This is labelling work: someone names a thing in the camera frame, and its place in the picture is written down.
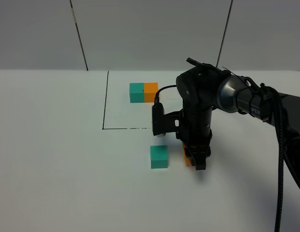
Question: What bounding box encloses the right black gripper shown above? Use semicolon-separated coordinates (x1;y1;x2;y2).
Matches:
176;106;212;170

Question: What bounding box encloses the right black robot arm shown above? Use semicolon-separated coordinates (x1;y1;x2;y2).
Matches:
176;58;300;231

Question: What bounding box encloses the orange template block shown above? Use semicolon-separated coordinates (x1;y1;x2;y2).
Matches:
144;83;158;102

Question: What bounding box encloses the teal template block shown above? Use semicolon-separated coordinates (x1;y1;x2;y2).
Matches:
129;83;144;103

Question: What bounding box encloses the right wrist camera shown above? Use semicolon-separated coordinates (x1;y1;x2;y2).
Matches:
152;102;182;136

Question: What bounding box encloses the right black camera cable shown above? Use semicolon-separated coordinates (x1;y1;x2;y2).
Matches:
153;84;177;105

